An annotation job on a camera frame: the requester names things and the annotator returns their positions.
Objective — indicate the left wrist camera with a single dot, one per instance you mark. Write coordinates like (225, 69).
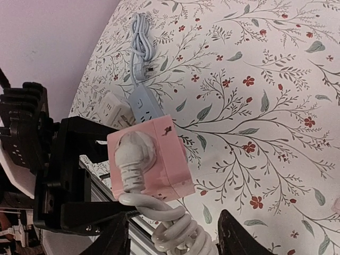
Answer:
(26, 134)

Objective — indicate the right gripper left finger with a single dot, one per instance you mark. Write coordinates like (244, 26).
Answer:
(114, 240)

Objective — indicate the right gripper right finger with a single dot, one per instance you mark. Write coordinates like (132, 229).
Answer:
(233, 239)

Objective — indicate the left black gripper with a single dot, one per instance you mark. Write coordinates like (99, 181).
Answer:
(63, 188)

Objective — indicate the white cube adapter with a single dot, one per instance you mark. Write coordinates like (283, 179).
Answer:
(115, 112)

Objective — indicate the pink cube adapter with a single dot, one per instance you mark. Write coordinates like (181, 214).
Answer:
(169, 178)

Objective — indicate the floral tablecloth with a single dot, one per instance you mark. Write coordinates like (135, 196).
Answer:
(253, 89)

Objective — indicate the pink plug adapter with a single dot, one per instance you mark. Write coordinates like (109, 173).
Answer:
(336, 206)

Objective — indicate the white long power strip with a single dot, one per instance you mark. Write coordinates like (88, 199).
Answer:
(178, 232)

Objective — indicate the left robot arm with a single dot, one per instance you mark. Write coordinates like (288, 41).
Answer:
(40, 170)

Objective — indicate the blue power strip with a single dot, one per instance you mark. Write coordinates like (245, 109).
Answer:
(144, 104)

